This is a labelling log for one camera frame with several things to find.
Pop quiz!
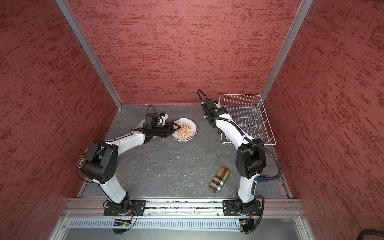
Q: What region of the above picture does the orange sunburst pattern plate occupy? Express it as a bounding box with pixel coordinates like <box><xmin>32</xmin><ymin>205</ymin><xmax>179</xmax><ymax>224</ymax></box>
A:
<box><xmin>172</xmin><ymin>118</ymin><xmax>198</xmax><ymax>142</ymax></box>

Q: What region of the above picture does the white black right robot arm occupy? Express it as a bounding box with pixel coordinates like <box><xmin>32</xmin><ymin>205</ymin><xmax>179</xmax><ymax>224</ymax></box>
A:
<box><xmin>202</xmin><ymin>100</ymin><xmax>266</xmax><ymax>216</ymax></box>

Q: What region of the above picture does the blue black box cutter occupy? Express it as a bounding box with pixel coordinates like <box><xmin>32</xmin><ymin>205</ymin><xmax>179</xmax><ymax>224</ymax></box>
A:
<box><xmin>254</xmin><ymin>175</ymin><xmax>269</xmax><ymax>183</ymax></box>

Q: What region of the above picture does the aluminium left corner post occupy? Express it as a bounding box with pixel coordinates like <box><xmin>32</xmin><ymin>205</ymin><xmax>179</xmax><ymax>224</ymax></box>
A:
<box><xmin>56</xmin><ymin>0</ymin><xmax>123</xmax><ymax>111</ymax></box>

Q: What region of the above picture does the aluminium right corner post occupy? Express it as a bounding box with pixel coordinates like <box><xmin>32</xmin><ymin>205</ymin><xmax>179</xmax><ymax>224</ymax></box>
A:
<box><xmin>261</xmin><ymin>0</ymin><xmax>313</xmax><ymax>102</ymax></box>

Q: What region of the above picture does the plaid glasses case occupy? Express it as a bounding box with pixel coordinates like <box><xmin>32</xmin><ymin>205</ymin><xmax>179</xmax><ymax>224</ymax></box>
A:
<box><xmin>209</xmin><ymin>167</ymin><xmax>230</xmax><ymax>194</ymax></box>

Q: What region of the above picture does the white brown-rimmed plate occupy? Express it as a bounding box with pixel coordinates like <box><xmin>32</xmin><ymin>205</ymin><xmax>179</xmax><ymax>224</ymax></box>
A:
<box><xmin>136</xmin><ymin>120</ymin><xmax>145</xmax><ymax>129</ymax></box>

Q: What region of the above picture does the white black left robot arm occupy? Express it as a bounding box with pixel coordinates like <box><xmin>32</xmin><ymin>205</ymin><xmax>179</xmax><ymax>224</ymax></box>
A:
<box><xmin>80</xmin><ymin>113</ymin><xmax>181</xmax><ymax>216</ymax></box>

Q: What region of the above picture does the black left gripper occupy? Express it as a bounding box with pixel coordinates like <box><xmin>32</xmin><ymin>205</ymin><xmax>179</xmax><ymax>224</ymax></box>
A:
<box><xmin>152</xmin><ymin>121</ymin><xmax>181</xmax><ymax>137</ymax></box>

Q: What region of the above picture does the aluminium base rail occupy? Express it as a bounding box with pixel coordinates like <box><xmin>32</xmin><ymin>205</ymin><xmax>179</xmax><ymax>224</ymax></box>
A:
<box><xmin>50</xmin><ymin>198</ymin><xmax>314</xmax><ymax>240</ymax></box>

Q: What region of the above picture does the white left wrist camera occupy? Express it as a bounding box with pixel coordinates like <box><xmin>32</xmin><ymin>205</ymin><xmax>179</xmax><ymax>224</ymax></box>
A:
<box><xmin>158</xmin><ymin>113</ymin><xmax>168</xmax><ymax>126</ymax></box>

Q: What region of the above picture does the white wire dish rack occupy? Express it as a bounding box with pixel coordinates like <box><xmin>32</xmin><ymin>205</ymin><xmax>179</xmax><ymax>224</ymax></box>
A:
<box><xmin>219</xmin><ymin>94</ymin><xmax>277</xmax><ymax>146</ymax></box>

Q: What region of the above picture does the aluminium corner post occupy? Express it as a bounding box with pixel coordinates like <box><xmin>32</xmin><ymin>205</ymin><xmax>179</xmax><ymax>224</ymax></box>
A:
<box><xmin>261</xmin><ymin>0</ymin><xmax>313</xmax><ymax>102</ymax></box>
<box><xmin>56</xmin><ymin>0</ymin><xmax>123</xmax><ymax>111</ymax></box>

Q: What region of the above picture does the black corrugated cable conduit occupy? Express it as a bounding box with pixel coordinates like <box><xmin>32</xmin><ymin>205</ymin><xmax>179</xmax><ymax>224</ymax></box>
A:
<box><xmin>196</xmin><ymin>89</ymin><xmax>283</xmax><ymax>181</ymax></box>

